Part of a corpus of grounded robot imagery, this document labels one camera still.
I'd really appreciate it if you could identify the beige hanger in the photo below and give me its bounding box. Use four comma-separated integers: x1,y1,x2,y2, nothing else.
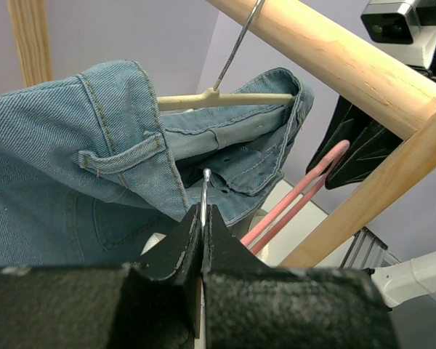
156,0,299,112

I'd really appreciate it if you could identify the aluminium mounting rail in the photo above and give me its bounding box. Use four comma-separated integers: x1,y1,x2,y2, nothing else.
340,227,388,270

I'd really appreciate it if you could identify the wooden clothes rack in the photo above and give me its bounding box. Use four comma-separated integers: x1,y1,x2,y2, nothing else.
7,0,436,268

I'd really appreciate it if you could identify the pink hanger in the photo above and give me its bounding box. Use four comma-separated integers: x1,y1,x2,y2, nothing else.
201,140,351,349

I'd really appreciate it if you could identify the blue denim garment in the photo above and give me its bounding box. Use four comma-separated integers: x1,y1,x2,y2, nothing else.
0,60,314,266

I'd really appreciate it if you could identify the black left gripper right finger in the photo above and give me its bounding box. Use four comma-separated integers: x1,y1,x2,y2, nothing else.
202,206,399,348

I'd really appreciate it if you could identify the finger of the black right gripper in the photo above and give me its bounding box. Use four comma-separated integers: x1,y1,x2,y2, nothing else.
306,97,360,173
326,119,403,190

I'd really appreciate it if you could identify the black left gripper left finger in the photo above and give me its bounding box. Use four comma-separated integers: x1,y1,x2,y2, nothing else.
0,206,203,348

